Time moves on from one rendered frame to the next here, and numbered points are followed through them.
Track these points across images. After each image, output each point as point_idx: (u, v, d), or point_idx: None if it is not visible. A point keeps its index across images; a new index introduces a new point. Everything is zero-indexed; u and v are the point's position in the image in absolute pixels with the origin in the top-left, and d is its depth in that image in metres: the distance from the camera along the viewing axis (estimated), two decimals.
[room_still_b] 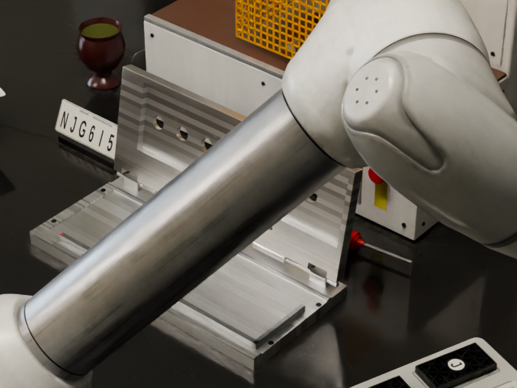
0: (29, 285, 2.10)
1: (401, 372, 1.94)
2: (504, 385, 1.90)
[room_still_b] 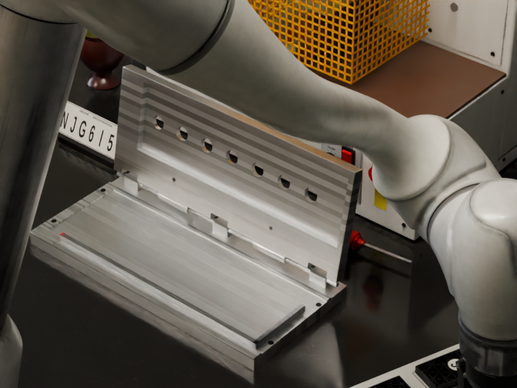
0: (29, 285, 2.10)
1: (401, 372, 1.94)
2: None
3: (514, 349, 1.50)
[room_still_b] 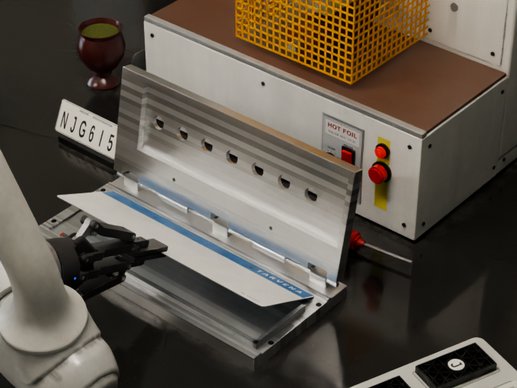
0: None
1: (401, 372, 1.94)
2: (504, 385, 1.90)
3: None
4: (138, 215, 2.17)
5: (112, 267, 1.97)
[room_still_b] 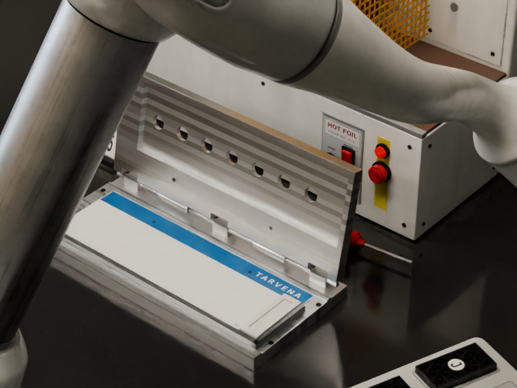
0: None
1: (401, 372, 1.94)
2: (276, 299, 2.03)
3: None
4: (135, 228, 2.18)
5: None
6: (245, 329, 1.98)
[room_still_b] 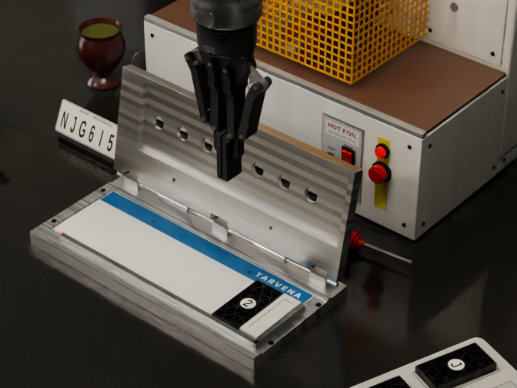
0: (29, 285, 2.10)
1: (401, 372, 1.94)
2: (276, 299, 2.03)
3: None
4: (135, 228, 2.18)
5: (241, 105, 1.86)
6: (245, 329, 1.98)
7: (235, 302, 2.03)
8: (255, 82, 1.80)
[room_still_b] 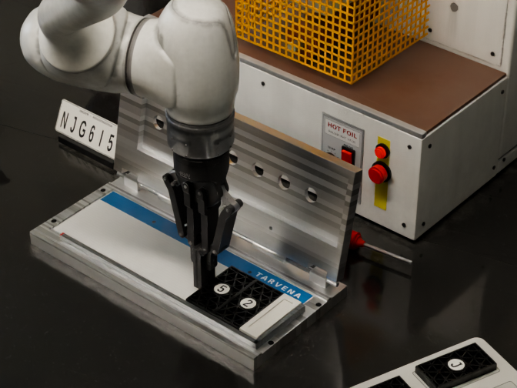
0: (29, 285, 2.10)
1: (401, 372, 1.94)
2: (276, 299, 2.03)
3: (216, 132, 1.87)
4: (135, 228, 2.18)
5: (214, 221, 2.01)
6: (245, 329, 1.98)
7: (235, 302, 2.03)
8: (227, 205, 1.94)
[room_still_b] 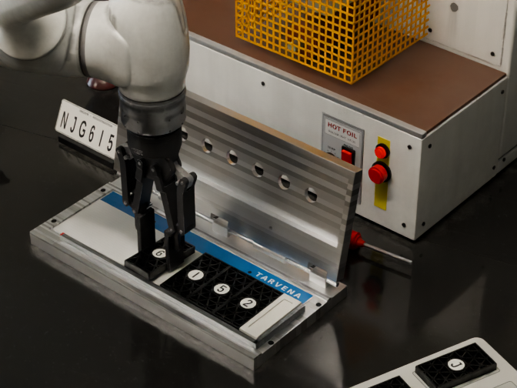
0: (29, 285, 2.10)
1: (401, 372, 1.94)
2: (276, 299, 2.03)
3: (167, 108, 1.92)
4: (135, 228, 2.18)
5: (177, 201, 2.04)
6: (245, 329, 1.98)
7: (235, 302, 2.03)
8: (181, 178, 1.99)
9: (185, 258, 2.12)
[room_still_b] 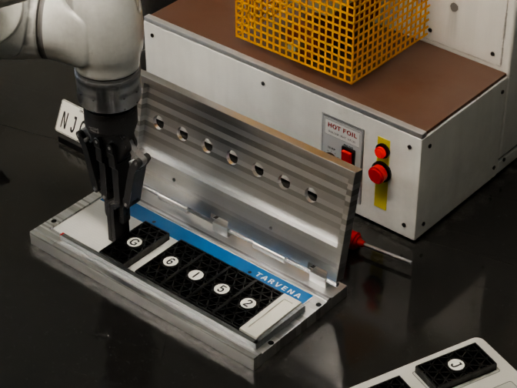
0: (29, 285, 2.10)
1: (401, 372, 1.94)
2: (276, 299, 2.03)
3: (121, 87, 1.96)
4: (135, 228, 2.18)
5: (125, 176, 2.09)
6: (245, 329, 1.98)
7: (235, 302, 2.03)
8: (135, 158, 2.03)
9: None
